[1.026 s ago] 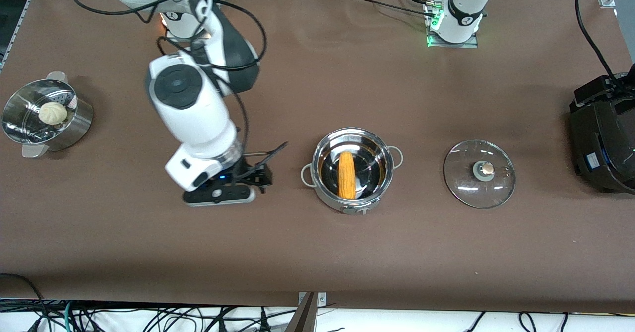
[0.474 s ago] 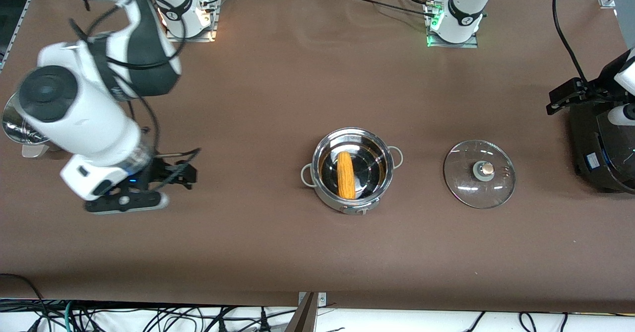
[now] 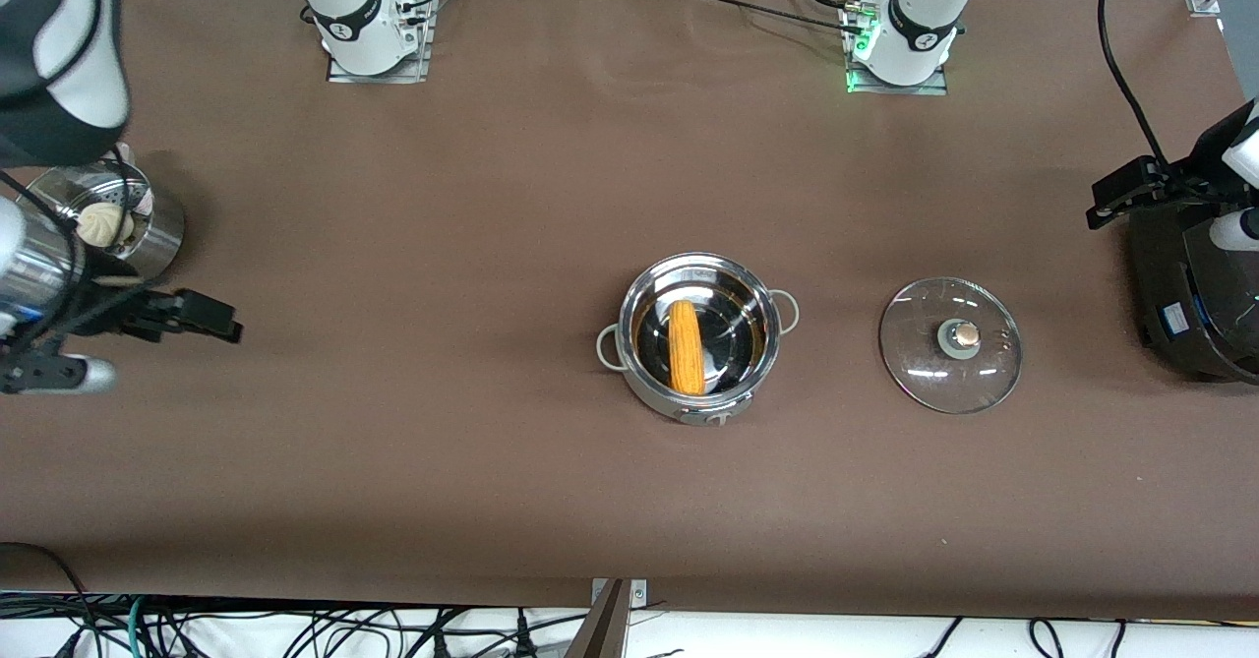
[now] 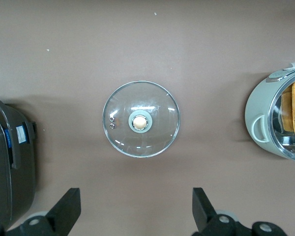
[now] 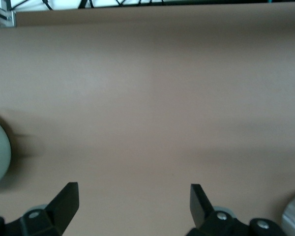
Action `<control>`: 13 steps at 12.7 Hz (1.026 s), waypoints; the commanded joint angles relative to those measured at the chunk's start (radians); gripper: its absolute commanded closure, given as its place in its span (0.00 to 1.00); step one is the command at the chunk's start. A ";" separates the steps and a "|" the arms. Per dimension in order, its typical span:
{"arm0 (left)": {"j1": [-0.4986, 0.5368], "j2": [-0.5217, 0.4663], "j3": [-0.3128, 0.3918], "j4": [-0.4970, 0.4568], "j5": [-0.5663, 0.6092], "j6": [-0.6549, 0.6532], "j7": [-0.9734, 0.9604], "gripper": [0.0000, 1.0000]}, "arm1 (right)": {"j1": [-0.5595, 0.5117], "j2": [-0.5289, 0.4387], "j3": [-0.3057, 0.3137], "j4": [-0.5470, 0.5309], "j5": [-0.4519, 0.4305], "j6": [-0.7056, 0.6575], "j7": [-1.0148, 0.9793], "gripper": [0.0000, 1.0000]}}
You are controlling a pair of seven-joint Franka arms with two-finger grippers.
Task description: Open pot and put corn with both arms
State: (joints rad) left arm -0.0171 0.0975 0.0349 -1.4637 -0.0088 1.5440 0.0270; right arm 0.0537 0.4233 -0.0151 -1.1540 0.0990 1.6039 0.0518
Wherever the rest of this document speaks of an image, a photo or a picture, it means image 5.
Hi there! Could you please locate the black cable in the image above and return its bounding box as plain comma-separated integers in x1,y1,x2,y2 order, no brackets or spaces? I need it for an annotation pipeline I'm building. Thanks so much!
78,0,95,9
41,0,55,11

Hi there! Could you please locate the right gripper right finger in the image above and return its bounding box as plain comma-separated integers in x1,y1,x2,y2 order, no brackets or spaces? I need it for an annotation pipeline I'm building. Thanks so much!
186,183,285,236

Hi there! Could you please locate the aluminium frame corner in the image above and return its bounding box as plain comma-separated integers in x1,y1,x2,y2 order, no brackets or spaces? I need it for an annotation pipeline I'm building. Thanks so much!
0,0,17,28

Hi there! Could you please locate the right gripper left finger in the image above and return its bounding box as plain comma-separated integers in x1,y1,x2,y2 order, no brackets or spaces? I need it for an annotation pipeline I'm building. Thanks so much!
0,182,79,236

